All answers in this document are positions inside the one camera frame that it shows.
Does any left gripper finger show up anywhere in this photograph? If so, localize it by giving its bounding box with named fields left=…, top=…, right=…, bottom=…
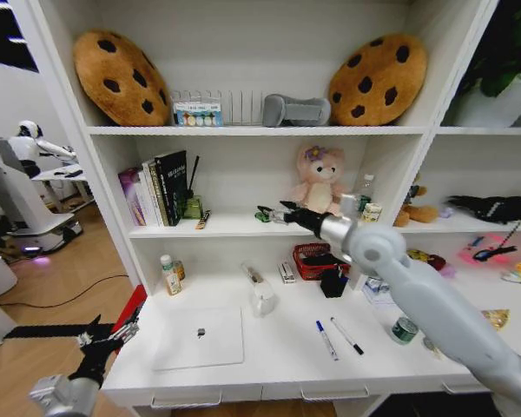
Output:
left=75, top=314, right=103, bottom=347
left=109, top=305, right=142, bottom=345

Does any pink plush bunny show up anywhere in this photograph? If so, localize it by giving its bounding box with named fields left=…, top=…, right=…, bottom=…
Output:
left=290, top=144, right=346, bottom=217

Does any red mesh basket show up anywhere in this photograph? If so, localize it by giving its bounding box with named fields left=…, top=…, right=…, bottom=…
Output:
left=293, top=242, right=351, bottom=282

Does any white shelf desk unit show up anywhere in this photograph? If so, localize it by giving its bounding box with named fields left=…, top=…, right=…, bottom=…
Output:
left=28, top=0, right=521, bottom=417

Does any clear plastic water bottle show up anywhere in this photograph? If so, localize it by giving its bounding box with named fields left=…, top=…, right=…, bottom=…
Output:
left=359, top=174, right=376, bottom=213

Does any green capped drink bottle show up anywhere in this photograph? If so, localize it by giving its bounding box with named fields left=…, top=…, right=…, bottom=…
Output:
left=159, top=254, right=182, bottom=297

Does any black pen holder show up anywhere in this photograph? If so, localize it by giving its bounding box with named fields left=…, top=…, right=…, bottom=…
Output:
left=320, top=263, right=350, bottom=299

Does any silver closed laptop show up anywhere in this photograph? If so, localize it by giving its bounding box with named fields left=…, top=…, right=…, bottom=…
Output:
left=150, top=305, right=246, bottom=372

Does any white tape dispenser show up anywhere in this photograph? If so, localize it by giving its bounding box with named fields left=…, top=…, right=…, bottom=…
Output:
left=241, top=261, right=276, bottom=319

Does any green reed diffuser bottle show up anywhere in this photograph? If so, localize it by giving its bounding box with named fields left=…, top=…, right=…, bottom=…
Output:
left=181, top=156, right=204, bottom=220

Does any grey neck pillow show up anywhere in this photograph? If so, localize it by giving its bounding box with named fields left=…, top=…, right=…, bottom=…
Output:
left=262, top=93, right=333, bottom=128

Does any blue white paper box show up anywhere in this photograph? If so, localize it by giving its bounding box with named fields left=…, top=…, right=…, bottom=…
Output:
left=361, top=274, right=399, bottom=308

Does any brown plush dog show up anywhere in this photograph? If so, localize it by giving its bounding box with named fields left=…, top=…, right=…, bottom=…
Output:
left=392, top=175, right=440, bottom=228

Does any black book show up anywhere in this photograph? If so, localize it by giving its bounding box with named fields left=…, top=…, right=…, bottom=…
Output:
left=154, top=149, right=188, bottom=228

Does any blue capped marker pen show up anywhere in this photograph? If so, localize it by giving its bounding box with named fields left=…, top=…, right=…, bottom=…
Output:
left=315, top=320, right=340, bottom=362

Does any black capped marker pen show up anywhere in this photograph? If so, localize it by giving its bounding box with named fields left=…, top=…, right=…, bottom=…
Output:
left=329, top=316, right=365, bottom=356

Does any yellow red plush toy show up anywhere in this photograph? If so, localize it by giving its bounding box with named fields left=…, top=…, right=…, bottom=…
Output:
left=406, top=248, right=447, bottom=271

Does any colourful printed card box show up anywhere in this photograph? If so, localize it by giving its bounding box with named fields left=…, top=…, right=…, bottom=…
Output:
left=173, top=102, right=225, bottom=128

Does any white book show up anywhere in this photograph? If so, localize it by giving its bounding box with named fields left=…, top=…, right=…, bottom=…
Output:
left=138, top=159, right=164, bottom=228

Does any purple book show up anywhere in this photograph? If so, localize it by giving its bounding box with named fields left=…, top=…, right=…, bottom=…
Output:
left=117, top=167, right=148, bottom=227

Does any white wheeled machine base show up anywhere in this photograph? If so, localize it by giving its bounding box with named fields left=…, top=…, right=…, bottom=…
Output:
left=0, top=129, right=84, bottom=258

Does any green tin can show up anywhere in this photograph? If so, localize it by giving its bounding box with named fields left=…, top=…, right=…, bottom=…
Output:
left=391, top=316, right=419, bottom=346

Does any brown cookie cushion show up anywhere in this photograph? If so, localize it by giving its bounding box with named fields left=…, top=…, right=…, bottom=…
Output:
left=327, top=33, right=429, bottom=127
left=72, top=29, right=173, bottom=128

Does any white standing desk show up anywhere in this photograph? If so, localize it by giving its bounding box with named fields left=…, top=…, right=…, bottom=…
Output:
left=31, top=163, right=93, bottom=214

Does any pink toy tablet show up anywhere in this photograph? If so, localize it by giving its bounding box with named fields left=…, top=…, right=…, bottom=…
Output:
left=458, top=233, right=518, bottom=265

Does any black toy gun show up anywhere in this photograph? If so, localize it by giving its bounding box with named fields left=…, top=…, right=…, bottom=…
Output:
left=445, top=194, right=521, bottom=225

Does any white humanoid robot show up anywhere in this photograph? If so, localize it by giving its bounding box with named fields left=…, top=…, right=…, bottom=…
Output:
left=6, top=120, right=77, bottom=179

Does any gold snack packet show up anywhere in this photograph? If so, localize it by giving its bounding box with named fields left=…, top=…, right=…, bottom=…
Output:
left=480, top=308, right=511, bottom=333

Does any white plant pot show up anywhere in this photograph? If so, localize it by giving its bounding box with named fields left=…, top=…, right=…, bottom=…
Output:
left=442, top=73, right=521, bottom=128

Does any green leafy plant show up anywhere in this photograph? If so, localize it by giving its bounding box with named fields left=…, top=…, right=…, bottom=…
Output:
left=458, top=0, right=521, bottom=99

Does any black floor cable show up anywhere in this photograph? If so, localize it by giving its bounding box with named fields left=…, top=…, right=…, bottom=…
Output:
left=0, top=272, right=134, bottom=308

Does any silver drawer handle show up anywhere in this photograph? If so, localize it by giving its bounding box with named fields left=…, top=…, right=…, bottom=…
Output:
left=150, top=387, right=223, bottom=410
left=300, top=383, right=371, bottom=401
left=440, top=381, right=484, bottom=395

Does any white wire file rack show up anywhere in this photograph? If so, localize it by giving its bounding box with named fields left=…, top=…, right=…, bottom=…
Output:
left=169, top=89, right=270, bottom=128

